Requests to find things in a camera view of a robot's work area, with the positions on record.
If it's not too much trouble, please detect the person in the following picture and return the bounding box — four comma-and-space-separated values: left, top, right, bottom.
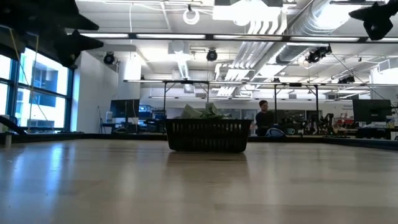
254, 99, 275, 137

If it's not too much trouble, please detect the green stevia sweetener packet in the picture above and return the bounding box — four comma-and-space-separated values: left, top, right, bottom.
180, 103, 203, 119
202, 102, 233, 120

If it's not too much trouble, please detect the black slotted plastic basket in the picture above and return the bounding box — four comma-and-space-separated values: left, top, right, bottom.
164, 118, 253, 154

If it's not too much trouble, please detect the black background frame stand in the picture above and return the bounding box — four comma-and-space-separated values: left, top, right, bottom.
273, 82, 320, 125
162, 80, 210, 118

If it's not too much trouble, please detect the blue framed window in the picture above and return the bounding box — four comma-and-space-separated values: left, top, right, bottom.
0, 46, 75, 133

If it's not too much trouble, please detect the black computer monitor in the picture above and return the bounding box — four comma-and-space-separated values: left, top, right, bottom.
109, 99, 141, 119
352, 98, 392, 123

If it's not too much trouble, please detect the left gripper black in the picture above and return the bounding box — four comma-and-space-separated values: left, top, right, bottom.
0, 0, 104, 68

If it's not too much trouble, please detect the long ceiling light strip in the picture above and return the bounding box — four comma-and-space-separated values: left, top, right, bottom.
79, 32, 398, 44

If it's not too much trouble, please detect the white ring ceiling lamp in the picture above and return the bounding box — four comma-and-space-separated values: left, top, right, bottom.
182, 7, 200, 26

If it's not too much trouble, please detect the yellow power cable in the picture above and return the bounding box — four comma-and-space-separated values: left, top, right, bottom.
9, 27, 47, 125

